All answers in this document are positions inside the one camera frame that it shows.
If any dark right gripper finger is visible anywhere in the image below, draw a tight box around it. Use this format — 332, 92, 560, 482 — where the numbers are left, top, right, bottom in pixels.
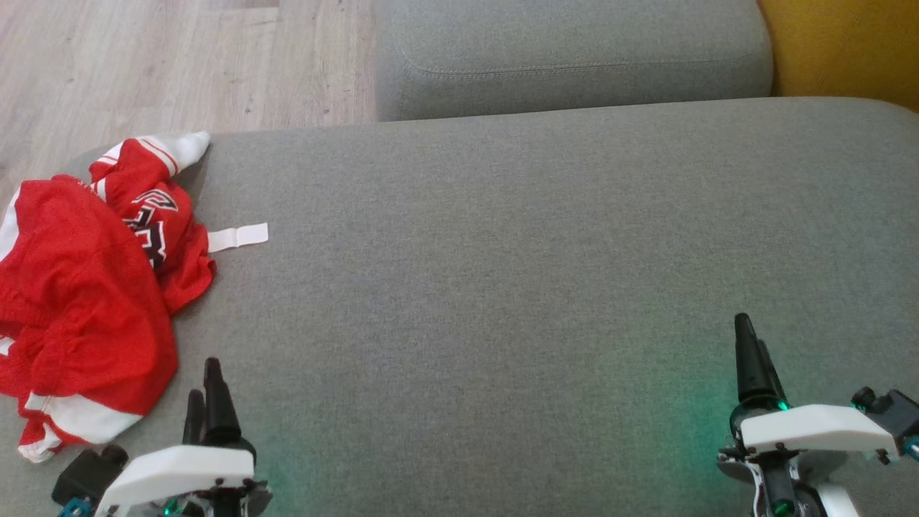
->
734, 313, 773, 407
759, 341, 789, 411

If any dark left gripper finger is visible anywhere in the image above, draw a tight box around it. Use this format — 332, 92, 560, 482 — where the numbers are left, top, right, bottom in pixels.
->
203, 357, 242, 447
182, 389, 206, 446

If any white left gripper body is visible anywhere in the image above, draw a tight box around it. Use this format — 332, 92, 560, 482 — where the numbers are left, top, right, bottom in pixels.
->
93, 437, 257, 517

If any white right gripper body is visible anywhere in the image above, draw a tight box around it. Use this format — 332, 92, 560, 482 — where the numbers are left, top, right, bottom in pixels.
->
720, 404, 899, 455

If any red and white sports jersey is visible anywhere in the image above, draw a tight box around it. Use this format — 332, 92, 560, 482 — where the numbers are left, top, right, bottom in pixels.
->
0, 131, 218, 464

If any white tape strip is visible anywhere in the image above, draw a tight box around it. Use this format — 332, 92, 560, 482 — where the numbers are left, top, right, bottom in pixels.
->
207, 222, 270, 253

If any grey fabric ottoman cushion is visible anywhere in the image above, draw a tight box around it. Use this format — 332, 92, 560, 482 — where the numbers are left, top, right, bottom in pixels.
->
373, 0, 775, 123

